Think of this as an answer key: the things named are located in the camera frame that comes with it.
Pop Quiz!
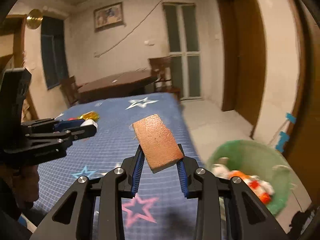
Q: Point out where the gold foil carton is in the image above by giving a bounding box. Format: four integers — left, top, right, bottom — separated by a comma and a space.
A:
78, 111, 100, 122

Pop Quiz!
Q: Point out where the brown sponge block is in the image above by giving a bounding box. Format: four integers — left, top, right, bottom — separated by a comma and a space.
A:
132, 114, 184, 173

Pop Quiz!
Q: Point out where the trash inside basket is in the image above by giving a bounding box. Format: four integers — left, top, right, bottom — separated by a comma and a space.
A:
211, 157, 274, 204

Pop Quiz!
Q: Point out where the green trash basket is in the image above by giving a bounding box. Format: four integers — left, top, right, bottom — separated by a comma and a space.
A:
206, 140, 293, 216

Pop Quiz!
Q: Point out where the person's left hand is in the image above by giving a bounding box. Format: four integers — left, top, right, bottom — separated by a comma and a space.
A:
1, 165, 40, 210

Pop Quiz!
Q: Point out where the wooden chair at left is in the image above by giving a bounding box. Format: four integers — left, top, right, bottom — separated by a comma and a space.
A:
60, 76, 83, 108

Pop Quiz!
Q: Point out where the wooden chair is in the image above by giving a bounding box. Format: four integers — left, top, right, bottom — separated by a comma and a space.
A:
60, 76, 83, 108
148, 56, 181, 101

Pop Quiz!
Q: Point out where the blue star tablecloth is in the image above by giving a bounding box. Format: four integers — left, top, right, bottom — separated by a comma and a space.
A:
33, 93, 199, 239

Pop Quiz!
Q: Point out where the dark wooden dining table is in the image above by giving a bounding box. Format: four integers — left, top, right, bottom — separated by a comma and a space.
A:
78, 69, 157, 103

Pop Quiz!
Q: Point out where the dark window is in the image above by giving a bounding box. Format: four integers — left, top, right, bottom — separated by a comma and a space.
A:
41, 16, 69, 90

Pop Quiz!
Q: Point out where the wooden chair at right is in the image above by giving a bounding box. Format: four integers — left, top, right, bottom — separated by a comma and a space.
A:
148, 56, 181, 101

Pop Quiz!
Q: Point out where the glass panel door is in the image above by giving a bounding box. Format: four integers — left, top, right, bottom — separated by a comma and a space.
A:
163, 3, 201, 100

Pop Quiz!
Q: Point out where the brown wooden door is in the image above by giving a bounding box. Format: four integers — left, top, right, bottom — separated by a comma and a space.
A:
217, 0, 266, 128

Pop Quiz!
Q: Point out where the gold wall lamp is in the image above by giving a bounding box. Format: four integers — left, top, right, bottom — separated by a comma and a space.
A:
26, 9, 43, 30

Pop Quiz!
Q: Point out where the framed wall picture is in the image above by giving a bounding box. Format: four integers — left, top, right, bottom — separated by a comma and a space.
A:
93, 2, 124, 32

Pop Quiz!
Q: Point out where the wall cable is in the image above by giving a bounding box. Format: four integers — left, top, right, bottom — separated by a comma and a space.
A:
93, 0, 163, 58

